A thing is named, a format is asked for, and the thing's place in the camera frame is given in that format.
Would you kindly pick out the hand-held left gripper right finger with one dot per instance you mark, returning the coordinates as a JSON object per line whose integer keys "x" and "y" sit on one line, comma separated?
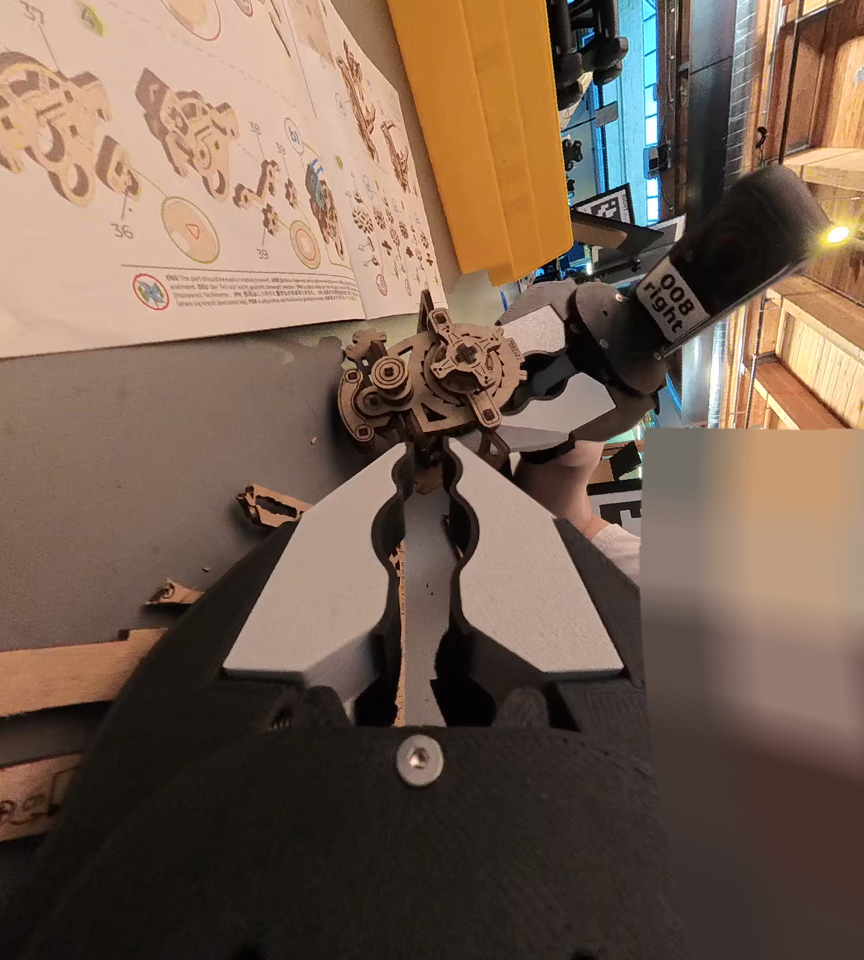
{"x": 537, "y": 600}

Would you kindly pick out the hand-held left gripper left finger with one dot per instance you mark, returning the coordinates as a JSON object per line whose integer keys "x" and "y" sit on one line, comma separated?
{"x": 312, "y": 600}

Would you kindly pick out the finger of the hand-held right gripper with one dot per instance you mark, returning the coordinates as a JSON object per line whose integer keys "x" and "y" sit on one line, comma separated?
{"x": 567, "y": 409}
{"x": 548, "y": 334}

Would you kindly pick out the wooden gear mechanism model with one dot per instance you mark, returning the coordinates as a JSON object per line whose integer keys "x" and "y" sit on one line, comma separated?
{"x": 447, "y": 367}

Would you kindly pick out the person's right forearm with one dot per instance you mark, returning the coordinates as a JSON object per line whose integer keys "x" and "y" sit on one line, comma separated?
{"x": 615, "y": 547}

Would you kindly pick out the model instruction booklet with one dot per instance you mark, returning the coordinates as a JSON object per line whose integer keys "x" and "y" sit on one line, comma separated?
{"x": 102, "y": 262}

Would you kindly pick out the person's right hand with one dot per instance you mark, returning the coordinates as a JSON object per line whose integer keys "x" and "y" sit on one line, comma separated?
{"x": 567, "y": 480}

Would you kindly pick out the yellow plastic bin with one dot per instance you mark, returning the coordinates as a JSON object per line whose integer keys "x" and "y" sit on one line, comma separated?
{"x": 492, "y": 150}

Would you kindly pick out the ceiling spot lamp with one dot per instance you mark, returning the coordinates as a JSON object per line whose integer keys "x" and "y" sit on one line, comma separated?
{"x": 836, "y": 234}

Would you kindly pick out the rack of dark equipment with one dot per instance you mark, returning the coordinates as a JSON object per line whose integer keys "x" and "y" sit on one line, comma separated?
{"x": 589, "y": 45}

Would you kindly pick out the round metal duct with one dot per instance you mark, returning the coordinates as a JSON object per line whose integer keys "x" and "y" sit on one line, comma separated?
{"x": 722, "y": 375}

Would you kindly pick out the wooden sheet frame offcut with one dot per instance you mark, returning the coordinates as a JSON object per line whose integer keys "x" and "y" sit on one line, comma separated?
{"x": 42, "y": 675}

